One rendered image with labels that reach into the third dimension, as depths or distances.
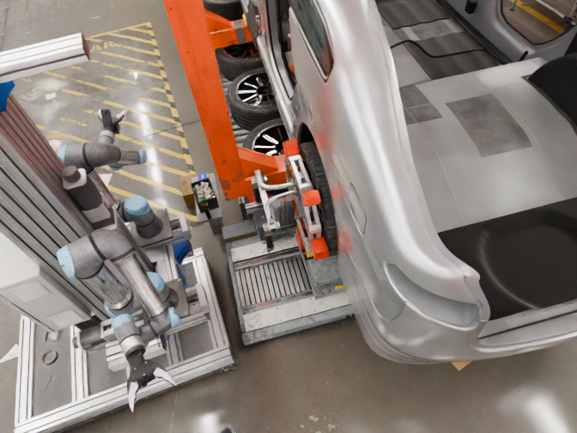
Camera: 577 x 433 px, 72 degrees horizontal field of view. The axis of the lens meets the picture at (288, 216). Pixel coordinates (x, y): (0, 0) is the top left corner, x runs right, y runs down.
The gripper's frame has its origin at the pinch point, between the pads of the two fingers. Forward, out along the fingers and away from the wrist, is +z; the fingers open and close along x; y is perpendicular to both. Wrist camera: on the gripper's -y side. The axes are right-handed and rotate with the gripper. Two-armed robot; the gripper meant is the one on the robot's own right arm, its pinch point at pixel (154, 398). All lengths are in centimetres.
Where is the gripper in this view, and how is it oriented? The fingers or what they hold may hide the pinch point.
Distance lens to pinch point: 152.8
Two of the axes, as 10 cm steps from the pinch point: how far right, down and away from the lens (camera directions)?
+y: -0.5, 6.5, 7.6
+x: -8.3, 4.0, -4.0
